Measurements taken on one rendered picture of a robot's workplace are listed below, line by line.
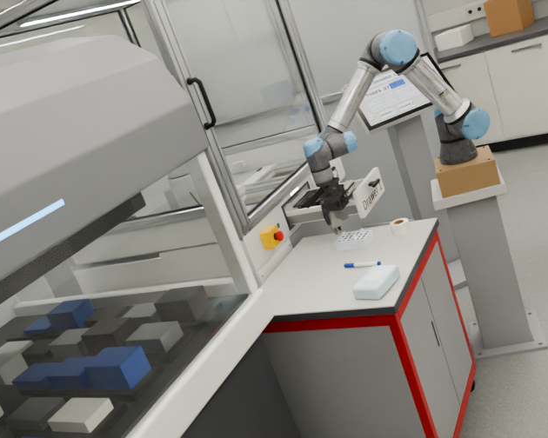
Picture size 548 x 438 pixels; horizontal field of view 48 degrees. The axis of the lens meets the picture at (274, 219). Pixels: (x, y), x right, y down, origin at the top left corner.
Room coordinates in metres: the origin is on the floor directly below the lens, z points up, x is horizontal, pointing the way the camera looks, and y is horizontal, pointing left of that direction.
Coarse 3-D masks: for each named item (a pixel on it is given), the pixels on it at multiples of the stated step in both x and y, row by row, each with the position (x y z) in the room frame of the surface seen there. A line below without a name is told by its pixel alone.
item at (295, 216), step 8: (304, 192) 2.63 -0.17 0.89; (296, 200) 2.55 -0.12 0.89; (352, 200) 2.26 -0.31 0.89; (288, 208) 2.48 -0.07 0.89; (296, 208) 2.53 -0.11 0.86; (304, 208) 2.38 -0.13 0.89; (312, 208) 2.35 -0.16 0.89; (320, 208) 2.33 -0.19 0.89; (344, 208) 2.27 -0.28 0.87; (352, 208) 2.26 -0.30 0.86; (288, 216) 2.41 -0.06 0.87; (296, 216) 2.40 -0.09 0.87; (304, 216) 2.37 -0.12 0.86; (312, 216) 2.36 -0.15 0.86; (320, 216) 2.34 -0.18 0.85
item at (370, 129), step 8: (440, 72) 3.21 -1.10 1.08; (344, 88) 3.22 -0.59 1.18; (424, 104) 3.09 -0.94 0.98; (432, 104) 3.09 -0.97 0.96; (360, 112) 3.11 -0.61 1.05; (408, 112) 3.07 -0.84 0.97; (416, 112) 3.08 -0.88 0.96; (360, 120) 3.11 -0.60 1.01; (392, 120) 3.05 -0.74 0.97; (400, 120) 3.07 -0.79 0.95; (368, 128) 3.04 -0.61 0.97; (376, 128) 3.04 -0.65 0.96; (384, 128) 3.07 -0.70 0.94
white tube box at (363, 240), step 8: (352, 232) 2.19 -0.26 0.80; (360, 232) 2.16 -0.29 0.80; (368, 232) 2.13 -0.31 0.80; (344, 240) 2.14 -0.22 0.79; (352, 240) 2.10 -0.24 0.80; (360, 240) 2.08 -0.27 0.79; (368, 240) 2.10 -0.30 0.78; (344, 248) 2.12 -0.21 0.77; (352, 248) 2.11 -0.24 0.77; (360, 248) 2.09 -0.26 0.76
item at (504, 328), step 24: (432, 192) 2.39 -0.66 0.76; (480, 192) 2.23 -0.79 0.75; (504, 192) 2.20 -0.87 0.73; (456, 216) 2.30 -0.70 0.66; (480, 216) 2.27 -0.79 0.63; (456, 240) 2.31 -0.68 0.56; (480, 240) 2.28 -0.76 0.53; (504, 240) 2.25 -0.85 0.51; (480, 264) 2.29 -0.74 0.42; (504, 264) 2.26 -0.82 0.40; (480, 288) 2.30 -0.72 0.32; (504, 288) 2.27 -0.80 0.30; (480, 312) 2.30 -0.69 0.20; (504, 312) 2.27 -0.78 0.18; (528, 312) 2.45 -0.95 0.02; (480, 336) 2.42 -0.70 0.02; (504, 336) 2.28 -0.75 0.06; (528, 336) 2.25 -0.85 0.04
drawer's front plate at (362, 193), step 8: (376, 168) 2.45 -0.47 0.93; (368, 176) 2.37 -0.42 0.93; (376, 176) 2.42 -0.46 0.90; (360, 184) 2.30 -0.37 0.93; (360, 192) 2.25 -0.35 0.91; (368, 192) 2.32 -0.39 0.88; (376, 192) 2.38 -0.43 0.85; (360, 200) 2.24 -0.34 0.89; (368, 200) 2.30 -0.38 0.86; (376, 200) 2.36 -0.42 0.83; (360, 208) 2.22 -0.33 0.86; (368, 208) 2.28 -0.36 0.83; (360, 216) 2.23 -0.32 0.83
